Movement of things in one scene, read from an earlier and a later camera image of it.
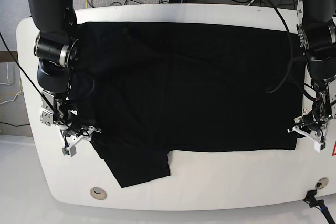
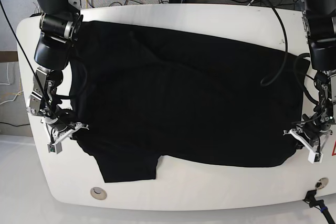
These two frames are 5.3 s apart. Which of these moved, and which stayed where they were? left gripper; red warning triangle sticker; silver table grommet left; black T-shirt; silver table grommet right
Moved: black T-shirt; left gripper
Stayed: red warning triangle sticker; silver table grommet right; silver table grommet left
